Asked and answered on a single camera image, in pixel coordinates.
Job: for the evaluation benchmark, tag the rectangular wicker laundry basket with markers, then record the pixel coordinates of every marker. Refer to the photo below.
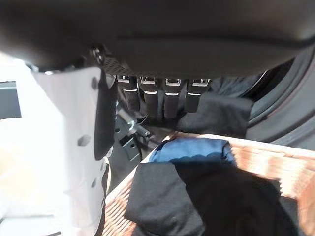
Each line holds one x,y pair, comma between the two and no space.
265,159

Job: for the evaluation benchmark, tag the blue garment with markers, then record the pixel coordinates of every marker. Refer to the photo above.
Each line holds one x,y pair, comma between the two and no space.
192,150

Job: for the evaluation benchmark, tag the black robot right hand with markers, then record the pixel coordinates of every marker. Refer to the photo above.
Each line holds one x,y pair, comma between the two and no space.
172,37

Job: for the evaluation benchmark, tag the black garment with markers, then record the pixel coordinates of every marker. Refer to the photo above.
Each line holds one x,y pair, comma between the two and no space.
172,196
216,115

